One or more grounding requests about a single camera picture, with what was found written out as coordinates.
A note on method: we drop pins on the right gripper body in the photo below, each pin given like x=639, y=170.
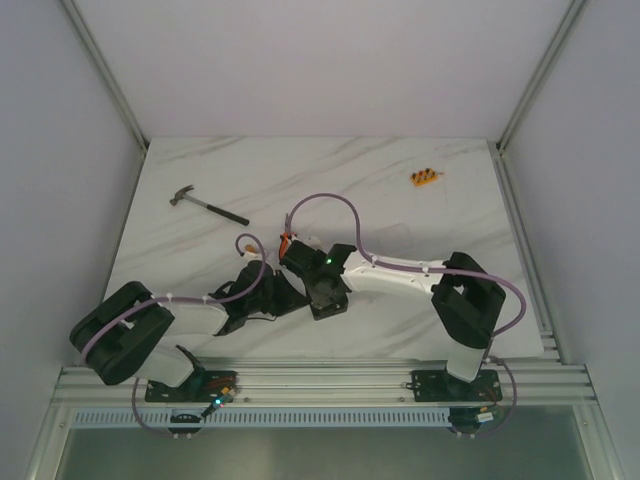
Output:
x=308, y=279

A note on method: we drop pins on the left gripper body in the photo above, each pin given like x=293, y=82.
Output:
x=279, y=294

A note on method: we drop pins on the black fuse box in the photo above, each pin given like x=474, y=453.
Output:
x=329, y=307

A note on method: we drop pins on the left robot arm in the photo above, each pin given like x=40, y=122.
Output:
x=134, y=334

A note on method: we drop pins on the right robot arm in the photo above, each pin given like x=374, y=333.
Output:
x=467, y=302

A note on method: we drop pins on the orange fuse holder block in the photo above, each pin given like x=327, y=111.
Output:
x=425, y=177

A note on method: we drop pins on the claw hammer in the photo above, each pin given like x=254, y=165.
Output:
x=184, y=194

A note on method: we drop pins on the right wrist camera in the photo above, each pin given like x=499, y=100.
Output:
x=313, y=242

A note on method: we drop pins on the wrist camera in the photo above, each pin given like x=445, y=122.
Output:
x=313, y=242
x=256, y=256

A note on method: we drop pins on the orange handled pliers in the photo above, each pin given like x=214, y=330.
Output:
x=286, y=239

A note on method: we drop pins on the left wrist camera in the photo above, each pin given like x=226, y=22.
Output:
x=256, y=256

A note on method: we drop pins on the white slotted cable duct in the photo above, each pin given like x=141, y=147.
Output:
x=268, y=417

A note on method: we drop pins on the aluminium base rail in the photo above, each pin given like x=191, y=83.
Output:
x=334, y=382

